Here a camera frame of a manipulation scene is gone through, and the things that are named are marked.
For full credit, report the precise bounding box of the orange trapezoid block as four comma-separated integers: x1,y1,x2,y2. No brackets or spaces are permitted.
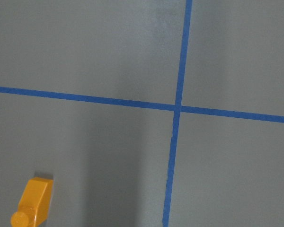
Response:
10,177,53,227

